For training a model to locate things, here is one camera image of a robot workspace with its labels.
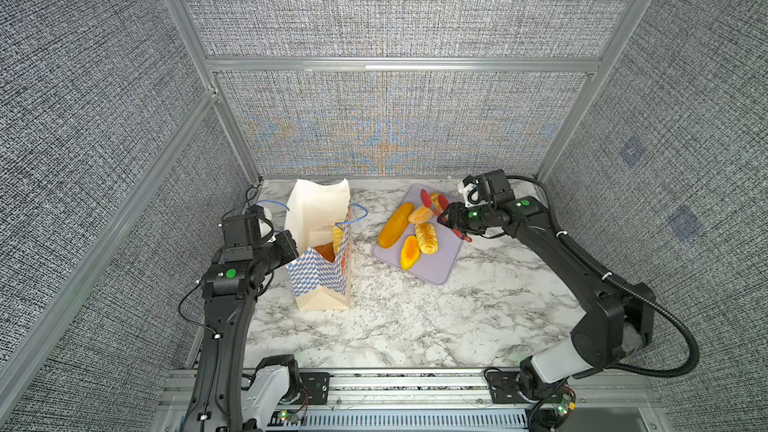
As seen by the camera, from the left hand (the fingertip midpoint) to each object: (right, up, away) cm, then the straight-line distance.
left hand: (295, 240), depth 74 cm
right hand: (+39, +5, +9) cm, 40 cm away
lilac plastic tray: (+39, -10, +20) cm, 45 cm away
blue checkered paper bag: (+2, +7, +12) cm, 15 cm away
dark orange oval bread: (+9, -2, -5) cm, 10 cm away
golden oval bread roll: (+34, +5, +26) cm, 43 cm away
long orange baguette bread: (+26, +2, +27) cm, 37 cm away
